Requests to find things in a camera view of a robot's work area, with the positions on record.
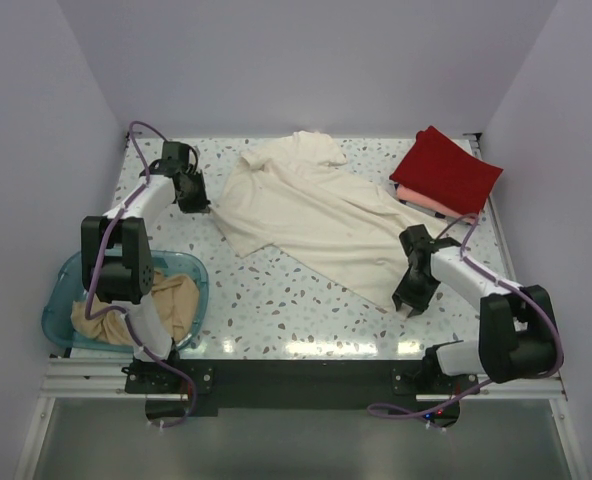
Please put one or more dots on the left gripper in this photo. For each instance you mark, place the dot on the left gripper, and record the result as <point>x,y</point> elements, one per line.
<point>201,203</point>

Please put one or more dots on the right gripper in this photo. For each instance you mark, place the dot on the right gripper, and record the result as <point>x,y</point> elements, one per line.
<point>417,302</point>

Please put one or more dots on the cream white t-shirt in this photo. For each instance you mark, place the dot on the cream white t-shirt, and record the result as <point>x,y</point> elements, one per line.
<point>292,193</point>

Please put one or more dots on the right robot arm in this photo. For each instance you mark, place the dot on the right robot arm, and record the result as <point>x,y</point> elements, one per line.
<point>517,334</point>

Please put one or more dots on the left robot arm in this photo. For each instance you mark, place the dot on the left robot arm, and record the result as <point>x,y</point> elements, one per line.
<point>116,259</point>

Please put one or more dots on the folded pink t-shirt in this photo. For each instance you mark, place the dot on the folded pink t-shirt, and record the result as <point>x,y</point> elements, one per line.
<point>408,196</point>

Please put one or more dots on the folded red t-shirt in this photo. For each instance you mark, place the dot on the folded red t-shirt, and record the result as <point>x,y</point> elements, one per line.
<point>437,168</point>

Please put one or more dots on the tan t-shirt in basket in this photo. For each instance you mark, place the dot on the tan t-shirt in basket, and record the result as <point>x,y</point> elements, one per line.
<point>176,299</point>

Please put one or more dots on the teal plastic basket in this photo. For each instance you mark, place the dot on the teal plastic basket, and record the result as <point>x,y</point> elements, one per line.
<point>69,288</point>

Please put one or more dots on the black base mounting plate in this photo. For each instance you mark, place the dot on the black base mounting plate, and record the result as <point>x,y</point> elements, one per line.
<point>205,388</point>

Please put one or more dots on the aluminium frame rail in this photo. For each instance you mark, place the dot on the aluminium frame rail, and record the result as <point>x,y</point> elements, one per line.
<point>95,378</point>

